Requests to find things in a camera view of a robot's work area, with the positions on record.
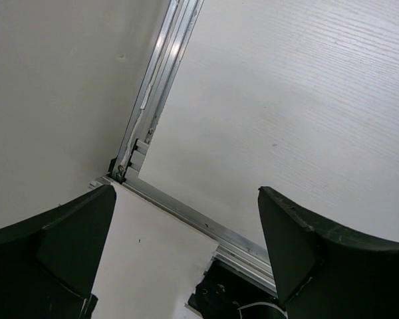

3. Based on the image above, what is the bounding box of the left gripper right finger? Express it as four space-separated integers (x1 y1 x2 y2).
258 187 399 318

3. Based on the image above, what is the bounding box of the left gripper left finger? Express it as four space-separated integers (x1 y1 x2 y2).
0 185 116 318

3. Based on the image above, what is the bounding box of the white front cover board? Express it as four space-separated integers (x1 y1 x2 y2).
92 183 218 319

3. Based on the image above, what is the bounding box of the aluminium rail frame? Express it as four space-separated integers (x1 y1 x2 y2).
89 1 277 294

